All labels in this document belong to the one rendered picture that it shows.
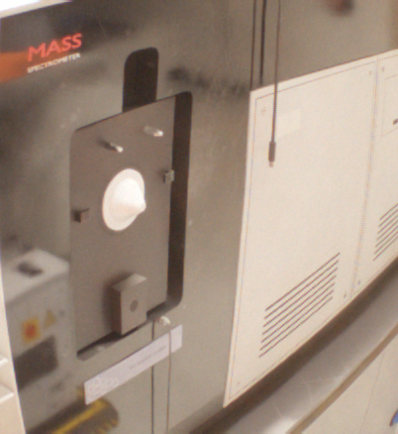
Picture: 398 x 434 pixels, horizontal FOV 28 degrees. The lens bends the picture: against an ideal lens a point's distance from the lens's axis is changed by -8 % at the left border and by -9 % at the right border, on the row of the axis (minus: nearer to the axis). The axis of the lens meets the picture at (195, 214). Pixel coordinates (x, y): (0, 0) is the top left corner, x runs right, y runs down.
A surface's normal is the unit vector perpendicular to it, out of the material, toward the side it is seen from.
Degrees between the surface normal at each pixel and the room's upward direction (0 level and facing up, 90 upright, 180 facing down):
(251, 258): 90
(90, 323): 90
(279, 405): 0
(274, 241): 90
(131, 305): 90
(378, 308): 0
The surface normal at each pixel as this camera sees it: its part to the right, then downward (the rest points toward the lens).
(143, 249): 0.80, 0.29
